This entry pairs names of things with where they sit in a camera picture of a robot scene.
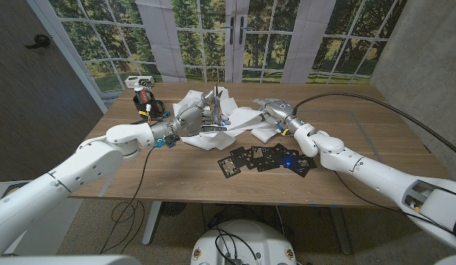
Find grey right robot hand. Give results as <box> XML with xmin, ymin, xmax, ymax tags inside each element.
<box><xmin>252</xmin><ymin>97</ymin><xmax>306</xmax><ymax>135</ymax></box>

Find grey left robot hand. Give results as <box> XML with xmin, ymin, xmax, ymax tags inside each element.
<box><xmin>150</xmin><ymin>90</ymin><xmax>231</xmax><ymax>144</ymax></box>

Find orange handled scissors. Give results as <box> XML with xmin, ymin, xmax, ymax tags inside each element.
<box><xmin>211</xmin><ymin>84</ymin><xmax>228</xmax><ymax>128</ymax></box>

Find white receipt paper strip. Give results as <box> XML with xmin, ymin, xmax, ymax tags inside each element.
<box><xmin>177</xmin><ymin>85</ymin><xmax>293</xmax><ymax>152</ymax></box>

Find dark brown mug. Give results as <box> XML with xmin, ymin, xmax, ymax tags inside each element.
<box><xmin>133</xmin><ymin>91</ymin><xmax>166</xmax><ymax>121</ymax></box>

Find black playing card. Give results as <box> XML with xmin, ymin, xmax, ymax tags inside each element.
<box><xmin>254</xmin><ymin>156</ymin><xmax>282</xmax><ymax>173</ymax></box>
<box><xmin>266</xmin><ymin>145</ymin><xmax>284</xmax><ymax>160</ymax></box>
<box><xmin>249</xmin><ymin>145</ymin><xmax>268</xmax><ymax>165</ymax></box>
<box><xmin>270</xmin><ymin>143</ymin><xmax>301</xmax><ymax>163</ymax></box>
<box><xmin>217</xmin><ymin>155</ymin><xmax>242</xmax><ymax>180</ymax></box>
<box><xmin>229</xmin><ymin>146</ymin><xmax>251</xmax><ymax>169</ymax></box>
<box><xmin>286</xmin><ymin>153</ymin><xmax>318</xmax><ymax>179</ymax></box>

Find white red toothpaste tube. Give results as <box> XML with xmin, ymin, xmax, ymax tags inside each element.
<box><xmin>133</xmin><ymin>82</ymin><xmax>152</xmax><ymax>105</ymax></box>

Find white power strip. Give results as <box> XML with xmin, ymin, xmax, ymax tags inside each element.
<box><xmin>124</xmin><ymin>75</ymin><xmax>155</xmax><ymax>90</ymax></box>

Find printed forest window backdrop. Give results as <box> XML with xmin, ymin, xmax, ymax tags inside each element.
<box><xmin>27</xmin><ymin>0</ymin><xmax>409</xmax><ymax>113</ymax></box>

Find black ribbed round object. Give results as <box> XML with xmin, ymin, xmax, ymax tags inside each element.
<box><xmin>160</xmin><ymin>201</ymin><xmax>187</xmax><ymax>217</ymax></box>

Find white table leg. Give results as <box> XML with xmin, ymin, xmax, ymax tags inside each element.
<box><xmin>141</xmin><ymin>200</ymin><xmax>163</xmax><ymax>246</ymax></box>

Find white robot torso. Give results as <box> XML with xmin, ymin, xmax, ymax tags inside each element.
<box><xmin>190</xmin><ymin>219</ymin><xmax>298</xmax><ymax>265</ymax></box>

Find grey table leg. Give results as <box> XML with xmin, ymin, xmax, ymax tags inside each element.
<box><xmin>329</xmin><ymin>206</ymin><xmax>353</xmax><ymax>255</ymax></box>

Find black yellow footprint pad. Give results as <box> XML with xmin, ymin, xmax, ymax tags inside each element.
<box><xmin>0</xmin><ymin>181</ymin><xmax>29</xmax><ymax>199</ymax></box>

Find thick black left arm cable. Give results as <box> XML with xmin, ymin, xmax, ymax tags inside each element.
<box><xmin>130</xmin><ymin>116</ymin><xmax>166</xmax><ymax>127</ymax></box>

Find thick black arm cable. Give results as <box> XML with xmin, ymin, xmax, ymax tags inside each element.
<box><xmin>130</xmin><ymin>116</ymin><xmax>166</xmax><ymax>127</ymax></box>
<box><xmin>292</xmin><ymin>91</ymin><xmax>456</xmax><ymax>160</ymax></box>

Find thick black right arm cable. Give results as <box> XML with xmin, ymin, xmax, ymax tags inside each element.
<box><xmin>292</xmin><ymin>91</ymin><xmax>456</xmax><ymax>160</ymax></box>

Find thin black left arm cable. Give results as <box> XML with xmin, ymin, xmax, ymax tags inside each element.
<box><xmin>98</xmin><ymin>146</ymin><xmax>157</xmax><ymax>255</ymax></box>

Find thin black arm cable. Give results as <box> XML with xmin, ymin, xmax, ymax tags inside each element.
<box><xmin>333</xmin><ymin>171</ymin><xmax>455</xmax><ymax>233</ymax></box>
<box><xmin>98</xmin><ymin>146</ymin><xmax>157</xmax><ymax>255</ymax></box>

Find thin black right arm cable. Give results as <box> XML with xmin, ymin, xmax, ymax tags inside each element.
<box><xmin>333</xmin><ymin>171</ymin><xmax>455</xmax><ymax>233</ymax></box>

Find black torso cable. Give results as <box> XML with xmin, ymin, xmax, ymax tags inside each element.
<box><xmin>214</xmin><ymin>227</ymin><xmax>261</xmax><ymax>265</ymax></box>

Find black wall hook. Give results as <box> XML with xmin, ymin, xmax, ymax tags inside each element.
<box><xmin>24</xmin><ymin>34</ymin><xmax>52</xmax><ymax>50</ymax></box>

